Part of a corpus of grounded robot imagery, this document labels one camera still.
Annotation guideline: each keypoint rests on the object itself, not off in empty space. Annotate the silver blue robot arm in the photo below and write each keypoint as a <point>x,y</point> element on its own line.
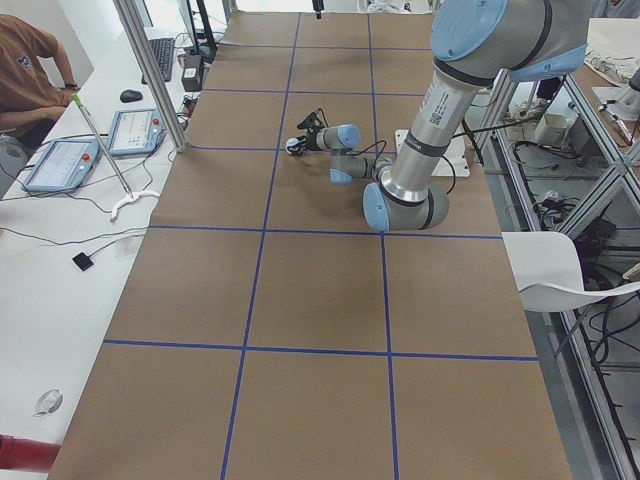
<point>471,42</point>

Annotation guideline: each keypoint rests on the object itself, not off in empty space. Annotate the far teach pendant tablet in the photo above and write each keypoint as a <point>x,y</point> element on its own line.
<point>135,132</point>

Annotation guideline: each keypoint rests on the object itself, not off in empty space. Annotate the white camera mast with base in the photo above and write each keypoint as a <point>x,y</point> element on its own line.
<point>454,161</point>

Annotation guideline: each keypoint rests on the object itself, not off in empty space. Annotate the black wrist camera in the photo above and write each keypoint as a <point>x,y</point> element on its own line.
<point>312,122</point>

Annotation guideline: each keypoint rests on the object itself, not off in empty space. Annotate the teach pendant tablet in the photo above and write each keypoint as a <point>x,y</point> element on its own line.
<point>135,132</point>
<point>63,166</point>

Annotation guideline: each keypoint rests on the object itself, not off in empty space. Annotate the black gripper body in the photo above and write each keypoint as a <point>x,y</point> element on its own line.
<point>310,141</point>

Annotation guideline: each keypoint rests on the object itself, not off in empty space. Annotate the black box with label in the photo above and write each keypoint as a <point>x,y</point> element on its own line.
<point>192,73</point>

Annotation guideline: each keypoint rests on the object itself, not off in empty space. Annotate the near teach pendant tablet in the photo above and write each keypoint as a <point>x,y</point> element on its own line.
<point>63,166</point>

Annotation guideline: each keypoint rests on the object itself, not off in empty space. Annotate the red cylinder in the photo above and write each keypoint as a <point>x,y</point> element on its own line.
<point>27,455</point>

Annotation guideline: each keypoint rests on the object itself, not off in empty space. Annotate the small black square pad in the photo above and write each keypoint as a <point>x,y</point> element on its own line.
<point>83,261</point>

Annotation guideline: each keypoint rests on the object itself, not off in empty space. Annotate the aluminium frame post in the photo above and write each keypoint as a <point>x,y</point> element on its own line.
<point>134,29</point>

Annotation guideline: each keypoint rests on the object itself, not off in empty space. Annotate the person in brown shirt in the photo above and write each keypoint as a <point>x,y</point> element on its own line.
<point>30,104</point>

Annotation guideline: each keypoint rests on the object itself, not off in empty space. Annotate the black computer mouse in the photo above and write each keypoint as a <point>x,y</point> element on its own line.
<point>129,96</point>

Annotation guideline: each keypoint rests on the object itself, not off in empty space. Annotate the pink silver reacher stick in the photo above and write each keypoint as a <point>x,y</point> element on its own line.
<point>130,196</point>

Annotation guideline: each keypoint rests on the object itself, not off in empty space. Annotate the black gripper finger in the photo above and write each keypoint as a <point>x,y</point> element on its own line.
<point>318,7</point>
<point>296,142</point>
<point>298,152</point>

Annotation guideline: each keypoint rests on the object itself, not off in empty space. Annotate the black keyboard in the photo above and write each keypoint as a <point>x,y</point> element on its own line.
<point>163,51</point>

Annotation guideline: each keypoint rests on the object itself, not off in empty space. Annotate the white chair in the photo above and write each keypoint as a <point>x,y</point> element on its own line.
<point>548,274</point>

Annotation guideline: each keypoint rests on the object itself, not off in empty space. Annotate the blue call bell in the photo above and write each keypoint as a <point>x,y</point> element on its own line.
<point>295,146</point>

